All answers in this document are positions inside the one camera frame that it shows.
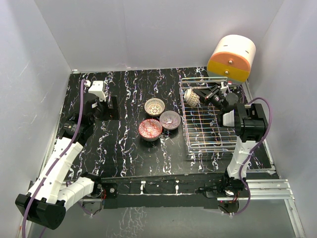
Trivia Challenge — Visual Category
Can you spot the blue patterned white bowl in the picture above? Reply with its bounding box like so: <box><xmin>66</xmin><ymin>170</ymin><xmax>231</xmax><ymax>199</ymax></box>
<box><xmin>184</xmin><ymin>88</ymin><xmax>200</xmax><ymax>108</ymax></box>

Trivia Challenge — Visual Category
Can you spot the purple striped bowl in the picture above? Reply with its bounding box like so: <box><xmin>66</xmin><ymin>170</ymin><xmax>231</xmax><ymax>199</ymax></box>
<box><xmin>159</xmin><ymin>111</ymin><xmax>181</xmax><ymax>130</ymax></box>

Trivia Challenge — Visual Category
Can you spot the red white patterned bowl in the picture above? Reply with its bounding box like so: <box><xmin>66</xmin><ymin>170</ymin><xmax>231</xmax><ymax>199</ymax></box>
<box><xmin>138</xmin><ymin>119</ymin><xmax>163</xmax><ymax>141</ymax></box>

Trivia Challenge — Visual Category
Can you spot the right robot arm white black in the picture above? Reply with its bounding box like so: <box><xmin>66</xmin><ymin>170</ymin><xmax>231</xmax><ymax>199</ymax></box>
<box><xmin>193</xmin><ymin>86</ymin><xmax>269</xmax><ymax>197</ymax></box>

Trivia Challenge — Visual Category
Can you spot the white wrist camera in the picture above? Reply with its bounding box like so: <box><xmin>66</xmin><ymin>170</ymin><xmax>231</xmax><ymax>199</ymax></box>
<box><xmin>220</xmin><ymin>81</ymin><xmax>233</xmax><ymax>94</ymax></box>
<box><xmin>84</xmin><ymin>80</ymin><xmax>106</xmax><ymax>102</ymax></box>

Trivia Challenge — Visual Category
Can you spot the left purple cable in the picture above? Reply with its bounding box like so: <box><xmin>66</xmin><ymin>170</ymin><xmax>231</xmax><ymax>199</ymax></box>
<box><xmin>22</xmin><ymin>78</ymin><xmax>90</xmax><ymax>238</ymax></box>

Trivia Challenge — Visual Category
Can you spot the white orange patterned bowl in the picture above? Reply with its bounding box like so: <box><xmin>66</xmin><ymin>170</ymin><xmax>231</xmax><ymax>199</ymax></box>
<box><xmin>144</xmin><ymin>98</ymin><xmax>165</xmax><ymax>117</ymax></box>

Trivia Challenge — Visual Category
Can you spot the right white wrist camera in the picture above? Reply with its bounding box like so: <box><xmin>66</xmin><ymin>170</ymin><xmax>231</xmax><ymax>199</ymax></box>
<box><xmin>220</xmin><ymin>81</ymin><xmax>233</xmax><ymax>94</ymax></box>

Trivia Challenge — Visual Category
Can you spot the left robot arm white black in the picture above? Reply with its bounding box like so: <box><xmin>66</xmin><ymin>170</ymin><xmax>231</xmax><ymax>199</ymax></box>
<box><xmin>15</xmin><ymin>93</ymin><xmax>119</xmax><ymax>230</ymax></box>

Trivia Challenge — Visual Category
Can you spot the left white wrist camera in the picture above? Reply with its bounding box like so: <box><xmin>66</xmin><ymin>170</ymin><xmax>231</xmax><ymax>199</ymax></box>
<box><xmin>84</xmin><ymin>80</ymin><xmax>106</xmax><ymax>102</ymax></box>

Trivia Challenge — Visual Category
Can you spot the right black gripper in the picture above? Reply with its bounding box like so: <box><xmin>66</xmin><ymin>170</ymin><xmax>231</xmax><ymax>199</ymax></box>
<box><xmin>192</xmin><ymin>85</ymin><xmax>225</xmax><ymax>113</ymax></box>

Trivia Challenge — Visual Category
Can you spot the aluminium frame rail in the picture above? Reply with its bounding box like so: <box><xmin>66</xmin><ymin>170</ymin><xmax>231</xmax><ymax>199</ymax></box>
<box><xmin>217</xmin><ymin>79</ymin><xmax>307</xmax><ymax>238</ymax></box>

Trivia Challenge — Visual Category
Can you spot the white wire dish rack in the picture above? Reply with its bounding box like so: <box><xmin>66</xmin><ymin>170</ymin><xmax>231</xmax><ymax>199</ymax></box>
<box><xmin>179</xmin><ymin>77</ymin><xmax>236</xmax><ymax>153</ymax></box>

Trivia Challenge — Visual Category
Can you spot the black front mounting bar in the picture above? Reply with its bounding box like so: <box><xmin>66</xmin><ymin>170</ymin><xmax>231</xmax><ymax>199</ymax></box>
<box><xmin>101</xmin><ymin>173</ymin><xmax>221</xmax><ymax>209</ymax></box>

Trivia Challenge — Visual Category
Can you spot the cream orange yellow drawer cabinet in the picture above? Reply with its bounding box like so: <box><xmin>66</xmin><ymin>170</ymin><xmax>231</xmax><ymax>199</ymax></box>
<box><xmin>207</xmin><ymin>35</ymin><xmax>256</xmax><ymax>85</ymax></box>

